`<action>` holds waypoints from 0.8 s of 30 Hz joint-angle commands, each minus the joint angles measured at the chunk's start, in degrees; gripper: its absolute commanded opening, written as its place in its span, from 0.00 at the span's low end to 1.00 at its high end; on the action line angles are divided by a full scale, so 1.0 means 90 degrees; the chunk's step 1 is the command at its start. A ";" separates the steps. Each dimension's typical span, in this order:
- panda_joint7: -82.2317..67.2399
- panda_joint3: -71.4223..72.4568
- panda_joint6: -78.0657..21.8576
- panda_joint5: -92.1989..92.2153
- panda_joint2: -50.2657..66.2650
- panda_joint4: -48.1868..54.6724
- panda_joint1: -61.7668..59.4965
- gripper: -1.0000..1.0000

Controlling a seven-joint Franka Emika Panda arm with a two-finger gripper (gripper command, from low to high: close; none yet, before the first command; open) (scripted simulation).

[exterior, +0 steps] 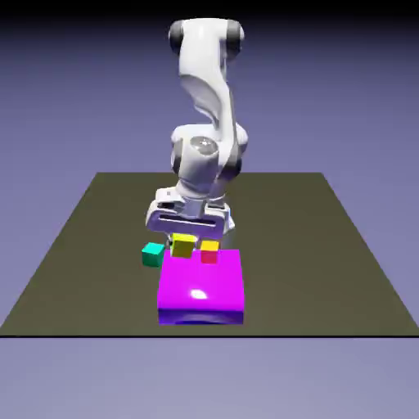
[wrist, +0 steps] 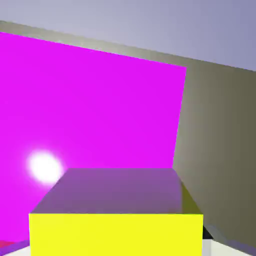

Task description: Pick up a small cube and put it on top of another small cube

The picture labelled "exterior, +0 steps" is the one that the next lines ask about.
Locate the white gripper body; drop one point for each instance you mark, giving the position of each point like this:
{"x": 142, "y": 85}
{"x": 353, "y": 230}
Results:
{"x": 183, "y": 222}

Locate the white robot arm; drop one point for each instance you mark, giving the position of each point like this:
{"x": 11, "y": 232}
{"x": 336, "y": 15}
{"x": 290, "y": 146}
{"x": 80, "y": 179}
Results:
{"x": 209, "y": 98}

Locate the large magenta box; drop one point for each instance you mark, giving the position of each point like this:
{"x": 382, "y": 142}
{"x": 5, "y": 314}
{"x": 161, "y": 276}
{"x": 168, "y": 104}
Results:
{"x": 200, "y": 288}

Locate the small yellow cube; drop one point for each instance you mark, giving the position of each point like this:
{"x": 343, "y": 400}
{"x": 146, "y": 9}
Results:
{"x": 183, "y": 247}

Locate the small red cube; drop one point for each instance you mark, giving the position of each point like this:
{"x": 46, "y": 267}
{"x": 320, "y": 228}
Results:
{"x": 209, "y": 252}

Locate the small teal cube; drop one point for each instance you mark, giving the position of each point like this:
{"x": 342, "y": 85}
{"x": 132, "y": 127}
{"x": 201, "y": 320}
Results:
{"x": 152, "y": 255}

